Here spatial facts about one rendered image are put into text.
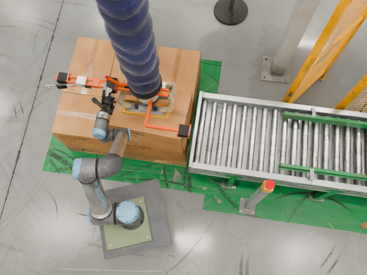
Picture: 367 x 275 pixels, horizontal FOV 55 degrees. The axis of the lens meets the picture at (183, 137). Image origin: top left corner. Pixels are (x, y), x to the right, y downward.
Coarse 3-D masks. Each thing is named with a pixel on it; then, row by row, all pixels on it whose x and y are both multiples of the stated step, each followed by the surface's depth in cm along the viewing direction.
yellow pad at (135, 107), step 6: (132, 102) 253; (138, 102) 253; (126, 108) 251; (132, 108) 251; (138, 108) 251; (156, 108) 248; (138, 114) 250; (144, 114) 250; (150, 114) 250; (156, 114) 249; (162, 114) 249; (168, 114) 250
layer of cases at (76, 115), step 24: (96, 48) 337; (168, 48) 335; (72, 72) 329; (96, 72) 329; (120, 72) 328; (168, 72) 327; (192, 72) 326; (72, 96) 321; (96, 96) 321; (192, 96) 318; (72, 120) 313; (72, 144) 338; (96, 144) 325
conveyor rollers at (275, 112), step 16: (224, 112) 312; (256, 112) 311; (224, 128) 308; (240, 128) 308; (272, 128) 307; (304, 128) 306; (336, 128) 305; (208, 144) 303; (240, 144) 302; (272, 144) 302; (304, 144) 301; (336, 144) 300; (208, 160) 298; (240, 160) 297; (272, 160) 297; (304, 160) 296; (336, 160) 296; (304, 176) 292
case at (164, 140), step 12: (132, 96) 275; (180, 96) 274; (120, 108) 272; (180, 108) 271; (120, 120) 269; (132, 120) 269; (144, 120) 269; (156, 120) 268; (168, 120) 268; (180, 120) 268; (132, 132) 272; (144, 132) 266; (156, 132) 265; (168, 132) 265; (144, 144) 296; (156, 144) 289; (168, 144) 281; (180, 144) 274
